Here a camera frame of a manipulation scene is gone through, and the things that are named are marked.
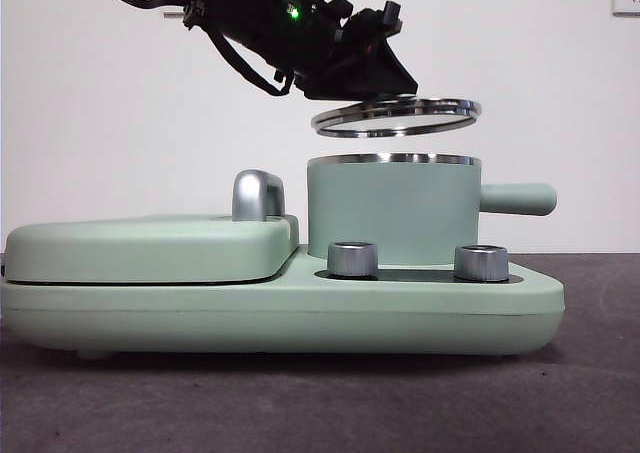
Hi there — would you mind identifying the pale green hinged grill cover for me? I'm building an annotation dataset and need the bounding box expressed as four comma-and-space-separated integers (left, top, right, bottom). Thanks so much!
4, 214, 303, 287

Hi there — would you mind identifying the glass lid with green knob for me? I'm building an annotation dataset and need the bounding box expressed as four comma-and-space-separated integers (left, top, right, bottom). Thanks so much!
310, 95, 481, 139

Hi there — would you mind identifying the pale green appliance base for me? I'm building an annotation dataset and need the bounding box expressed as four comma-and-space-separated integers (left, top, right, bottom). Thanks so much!
0, 245, 567, 362

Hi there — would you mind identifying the silver grill cover handle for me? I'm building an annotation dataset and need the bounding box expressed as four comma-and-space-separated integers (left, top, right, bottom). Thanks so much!
231, 169, 288, 223

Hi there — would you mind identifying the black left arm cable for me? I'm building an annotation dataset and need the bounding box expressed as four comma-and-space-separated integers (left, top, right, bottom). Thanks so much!
84, 0, 296, 98

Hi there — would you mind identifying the pale green steamer pot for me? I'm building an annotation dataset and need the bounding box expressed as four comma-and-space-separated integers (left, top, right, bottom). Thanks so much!
305, 152, 557, 269

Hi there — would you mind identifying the silver control knob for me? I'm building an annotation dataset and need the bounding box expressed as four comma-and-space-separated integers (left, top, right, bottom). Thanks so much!
326, 241, 380, 279
453, 244, 510, 283

